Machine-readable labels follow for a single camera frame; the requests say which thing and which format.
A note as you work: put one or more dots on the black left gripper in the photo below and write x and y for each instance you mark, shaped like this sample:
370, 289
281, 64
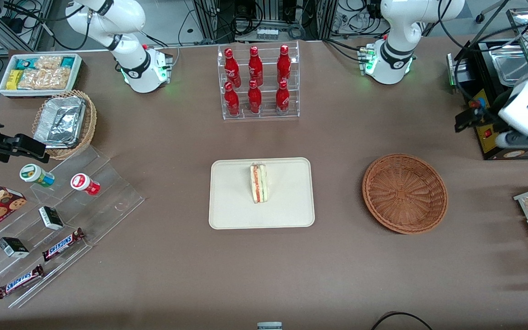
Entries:
485, 116

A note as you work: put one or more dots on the triangular sandwich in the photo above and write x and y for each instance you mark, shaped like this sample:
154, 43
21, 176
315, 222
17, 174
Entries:
259, 183

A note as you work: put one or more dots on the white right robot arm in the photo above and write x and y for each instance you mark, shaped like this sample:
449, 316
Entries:
108, 23

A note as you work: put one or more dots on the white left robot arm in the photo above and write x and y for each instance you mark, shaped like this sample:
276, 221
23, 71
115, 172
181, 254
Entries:
397, 27

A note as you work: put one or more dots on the aluminium foil tray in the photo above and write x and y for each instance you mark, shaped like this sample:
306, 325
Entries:
60, 121

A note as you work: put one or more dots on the tan oval wicker basket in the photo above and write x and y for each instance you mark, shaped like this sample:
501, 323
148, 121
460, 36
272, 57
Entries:
90, 123

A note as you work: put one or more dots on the brown round wicker basket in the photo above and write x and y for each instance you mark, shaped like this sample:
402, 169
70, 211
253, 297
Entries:
404, 195

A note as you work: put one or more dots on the cream rectangular tray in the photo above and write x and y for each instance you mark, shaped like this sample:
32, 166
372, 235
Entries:
232, 197

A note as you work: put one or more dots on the green lid white cup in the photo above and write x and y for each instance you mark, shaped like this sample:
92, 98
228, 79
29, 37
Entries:
32, 173

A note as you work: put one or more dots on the black yellow sealing machine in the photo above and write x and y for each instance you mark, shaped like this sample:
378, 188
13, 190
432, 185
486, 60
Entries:
486, 142

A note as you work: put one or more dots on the yellow snack pack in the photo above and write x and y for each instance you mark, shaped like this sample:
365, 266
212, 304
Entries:
13, 79

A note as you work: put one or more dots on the red cup white lid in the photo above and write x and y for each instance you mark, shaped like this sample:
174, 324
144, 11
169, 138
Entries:
83, 183

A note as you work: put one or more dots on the large clear snack bag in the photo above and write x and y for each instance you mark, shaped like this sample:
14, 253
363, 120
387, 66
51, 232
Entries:
44, 79

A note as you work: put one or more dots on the small black white box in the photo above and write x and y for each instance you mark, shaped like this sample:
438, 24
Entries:
51, 218
13, 247

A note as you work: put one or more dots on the teal snack pack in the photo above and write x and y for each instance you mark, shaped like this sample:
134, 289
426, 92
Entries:
68, 62
24, 63

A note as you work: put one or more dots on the small clear snack bag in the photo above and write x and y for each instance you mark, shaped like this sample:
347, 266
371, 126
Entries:
48, 62

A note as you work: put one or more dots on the white plastic snack bin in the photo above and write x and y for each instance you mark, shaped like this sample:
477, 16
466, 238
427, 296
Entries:
77, 73

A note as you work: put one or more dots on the snickers chocolate bar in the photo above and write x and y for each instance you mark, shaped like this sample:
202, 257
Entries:
62, 244
19, 282

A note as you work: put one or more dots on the clear acrylic stepped stand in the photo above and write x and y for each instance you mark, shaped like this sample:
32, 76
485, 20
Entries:
112, 197

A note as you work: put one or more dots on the red soda bottle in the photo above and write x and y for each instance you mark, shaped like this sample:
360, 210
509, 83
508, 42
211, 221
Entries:
232, 101
232, 68
284, 65
255, 100
283, 99
255, 68

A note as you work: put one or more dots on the clear acrylic bottle rack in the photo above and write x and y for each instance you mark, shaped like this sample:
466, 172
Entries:
259, 114

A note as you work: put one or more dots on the grey power strip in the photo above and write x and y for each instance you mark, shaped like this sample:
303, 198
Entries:
267, 33

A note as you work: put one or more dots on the small grey white device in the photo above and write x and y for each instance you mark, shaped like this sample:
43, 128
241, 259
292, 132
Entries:
269, 326

